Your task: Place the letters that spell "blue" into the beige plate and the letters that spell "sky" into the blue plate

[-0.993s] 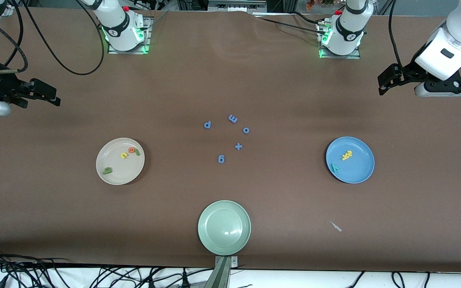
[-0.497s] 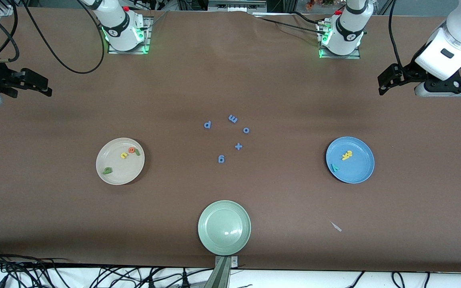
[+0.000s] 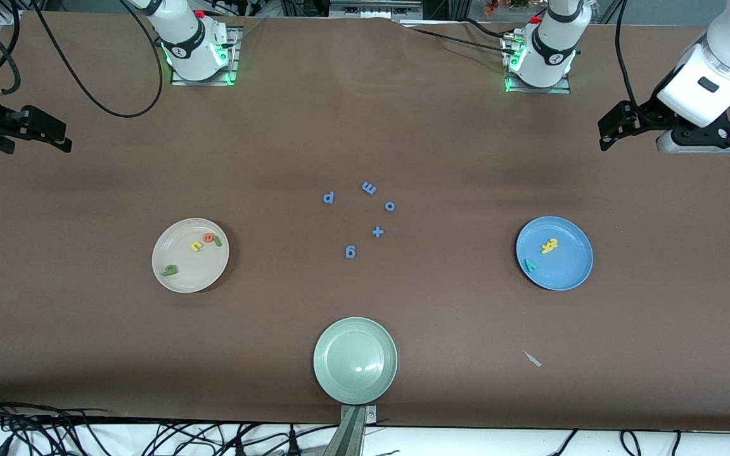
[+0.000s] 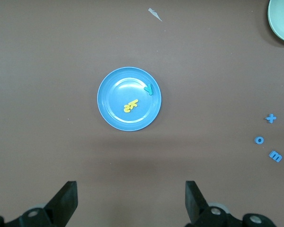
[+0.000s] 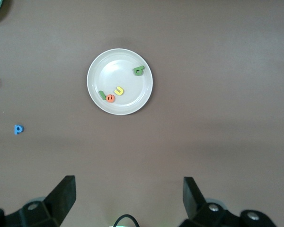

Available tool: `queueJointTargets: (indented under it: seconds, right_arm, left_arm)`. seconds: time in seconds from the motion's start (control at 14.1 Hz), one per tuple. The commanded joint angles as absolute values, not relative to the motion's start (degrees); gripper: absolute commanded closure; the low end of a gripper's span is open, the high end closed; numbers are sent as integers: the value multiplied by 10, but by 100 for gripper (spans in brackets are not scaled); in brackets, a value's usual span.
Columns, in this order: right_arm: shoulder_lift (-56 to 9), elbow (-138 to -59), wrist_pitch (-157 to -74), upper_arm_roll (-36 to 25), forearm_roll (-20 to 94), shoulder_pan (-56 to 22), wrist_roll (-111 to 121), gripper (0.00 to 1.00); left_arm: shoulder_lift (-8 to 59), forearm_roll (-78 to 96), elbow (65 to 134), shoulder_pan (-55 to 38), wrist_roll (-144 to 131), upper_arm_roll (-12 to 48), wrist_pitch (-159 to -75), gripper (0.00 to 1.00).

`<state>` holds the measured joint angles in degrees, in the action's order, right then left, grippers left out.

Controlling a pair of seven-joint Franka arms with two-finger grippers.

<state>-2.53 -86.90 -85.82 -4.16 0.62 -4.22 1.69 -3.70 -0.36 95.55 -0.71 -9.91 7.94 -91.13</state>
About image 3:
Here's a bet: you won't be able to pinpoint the blue round plate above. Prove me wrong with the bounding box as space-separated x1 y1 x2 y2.
515 216 594 292

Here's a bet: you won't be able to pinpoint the long black looping cable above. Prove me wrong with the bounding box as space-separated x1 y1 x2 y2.
26 0 165 119

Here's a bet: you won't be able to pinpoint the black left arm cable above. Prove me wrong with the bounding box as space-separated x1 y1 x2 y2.
616 0 639 108

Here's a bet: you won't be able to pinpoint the tangled black floor cables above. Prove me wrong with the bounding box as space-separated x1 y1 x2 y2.
0 389 340 456

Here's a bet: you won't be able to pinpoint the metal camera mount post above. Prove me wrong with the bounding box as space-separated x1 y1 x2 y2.
322 404 378 456

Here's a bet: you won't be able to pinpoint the pale green round plate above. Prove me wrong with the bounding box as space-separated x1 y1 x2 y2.
312 317 399 406

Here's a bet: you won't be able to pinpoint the beige brown round plate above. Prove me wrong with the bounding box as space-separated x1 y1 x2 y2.
151 218 231 294

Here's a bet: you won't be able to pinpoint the brown table cover sheet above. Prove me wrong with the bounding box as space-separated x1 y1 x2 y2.
0 11 730 431

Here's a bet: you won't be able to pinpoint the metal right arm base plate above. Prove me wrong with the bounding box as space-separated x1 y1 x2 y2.
170 25 240 86

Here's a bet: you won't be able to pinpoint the aluminium frame beam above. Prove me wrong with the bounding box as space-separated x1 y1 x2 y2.
329 0 424 21

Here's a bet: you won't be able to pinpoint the black cable on table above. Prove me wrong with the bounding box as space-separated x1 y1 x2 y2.
401 22 518 59

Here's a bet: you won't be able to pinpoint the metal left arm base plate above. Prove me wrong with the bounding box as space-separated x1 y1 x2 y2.
506 32 572 94

